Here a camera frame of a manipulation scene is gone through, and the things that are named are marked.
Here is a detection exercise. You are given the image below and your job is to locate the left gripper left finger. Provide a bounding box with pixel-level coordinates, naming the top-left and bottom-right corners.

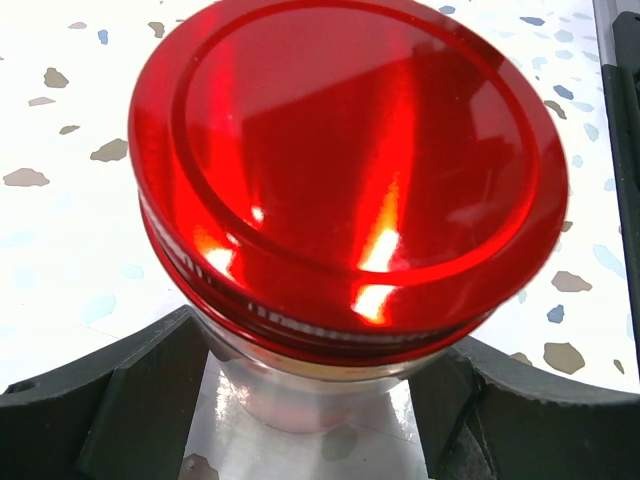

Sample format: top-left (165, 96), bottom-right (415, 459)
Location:
top-left (1, 306), bottom-right (208, 479)

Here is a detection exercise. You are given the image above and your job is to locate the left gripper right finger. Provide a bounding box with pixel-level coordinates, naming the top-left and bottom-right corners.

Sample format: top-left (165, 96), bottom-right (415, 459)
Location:
top-left (409, 338), bottom-right (639, 479)

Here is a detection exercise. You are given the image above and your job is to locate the clear plastic jar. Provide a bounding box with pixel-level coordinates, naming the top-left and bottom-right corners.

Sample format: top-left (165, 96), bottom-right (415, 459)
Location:
top-left (196, 315), bottom-right (441, 433)

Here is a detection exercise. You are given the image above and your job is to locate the red jar lid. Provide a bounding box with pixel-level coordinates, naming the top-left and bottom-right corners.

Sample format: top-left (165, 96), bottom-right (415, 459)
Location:
top-left (128, 1), bottom-right (569, 366)

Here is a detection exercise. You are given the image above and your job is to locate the aluminium frame rail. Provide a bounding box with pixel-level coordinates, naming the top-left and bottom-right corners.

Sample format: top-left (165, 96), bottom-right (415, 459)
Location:
top-left (592, 0), bottom-right (640, 394)

